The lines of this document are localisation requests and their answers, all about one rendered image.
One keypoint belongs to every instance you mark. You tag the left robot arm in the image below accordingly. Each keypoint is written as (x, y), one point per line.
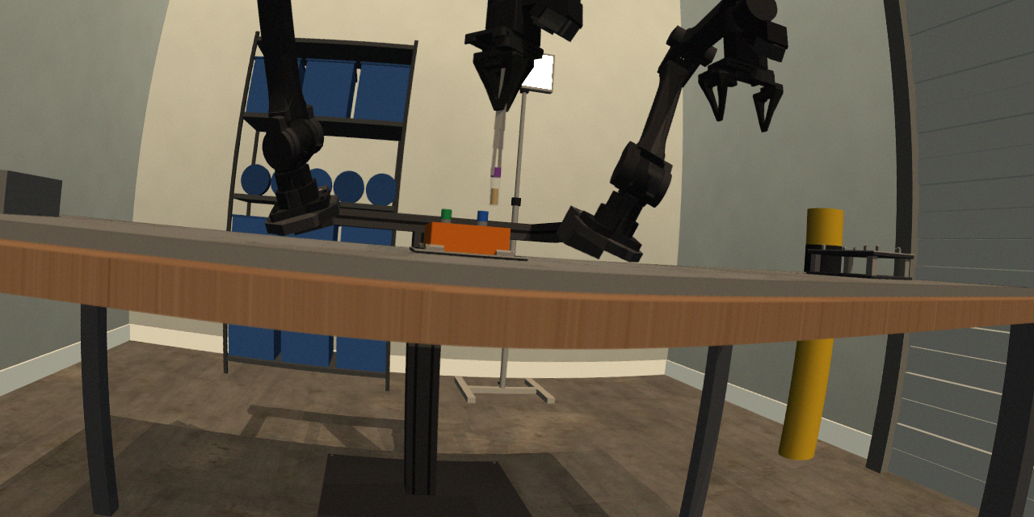
(750, 27)

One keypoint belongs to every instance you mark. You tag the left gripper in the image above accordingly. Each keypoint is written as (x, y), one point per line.
(736, 70)

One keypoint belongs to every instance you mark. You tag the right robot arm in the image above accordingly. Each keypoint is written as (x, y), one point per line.
(286, 143)

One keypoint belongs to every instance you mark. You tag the beige perforated plate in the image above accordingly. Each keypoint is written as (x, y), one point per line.
(536, 274)

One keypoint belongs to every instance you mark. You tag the grey slotted rack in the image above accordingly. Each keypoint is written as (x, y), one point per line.
(27, 194)

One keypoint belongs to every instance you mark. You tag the small glass vial with purple cap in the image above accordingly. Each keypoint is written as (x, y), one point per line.
(495, 186)

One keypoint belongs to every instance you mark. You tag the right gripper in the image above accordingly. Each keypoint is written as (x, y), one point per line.
(512, 52)

